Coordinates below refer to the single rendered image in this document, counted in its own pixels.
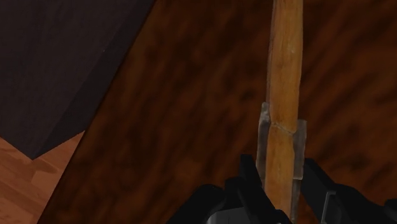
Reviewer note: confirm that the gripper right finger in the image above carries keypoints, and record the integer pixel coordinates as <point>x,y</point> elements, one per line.
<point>344,204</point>

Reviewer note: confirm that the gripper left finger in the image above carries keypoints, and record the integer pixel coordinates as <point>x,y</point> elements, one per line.
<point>245,198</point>

